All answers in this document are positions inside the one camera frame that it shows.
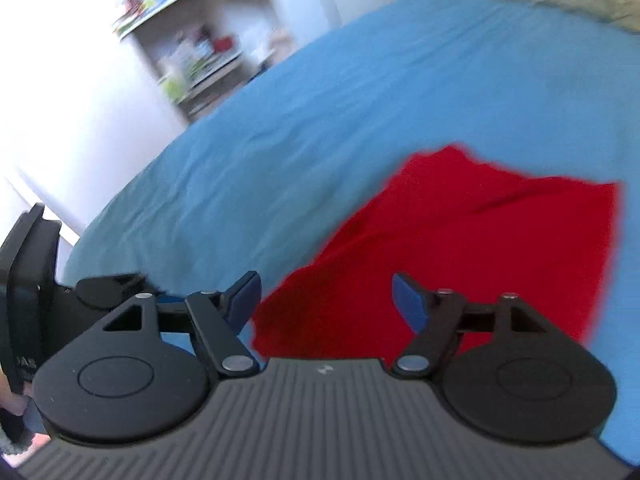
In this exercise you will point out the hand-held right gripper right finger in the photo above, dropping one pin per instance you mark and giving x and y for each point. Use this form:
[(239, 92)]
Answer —
[(411, 305)]

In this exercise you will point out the red knit sweater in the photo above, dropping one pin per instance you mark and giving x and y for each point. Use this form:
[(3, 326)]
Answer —
[(450, 240)]

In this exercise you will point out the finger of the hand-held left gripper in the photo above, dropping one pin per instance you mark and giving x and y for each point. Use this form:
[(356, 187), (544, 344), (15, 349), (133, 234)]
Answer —
[(107, 287)]

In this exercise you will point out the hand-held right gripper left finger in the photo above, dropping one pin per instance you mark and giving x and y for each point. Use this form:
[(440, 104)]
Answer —
[(242, 302)]

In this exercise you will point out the blue bed sheet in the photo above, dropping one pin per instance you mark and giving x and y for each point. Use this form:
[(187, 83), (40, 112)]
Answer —
[(310, 125)]

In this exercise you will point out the white shelf unit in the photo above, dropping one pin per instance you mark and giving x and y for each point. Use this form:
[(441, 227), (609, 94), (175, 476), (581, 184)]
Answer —
[(200, 50)]

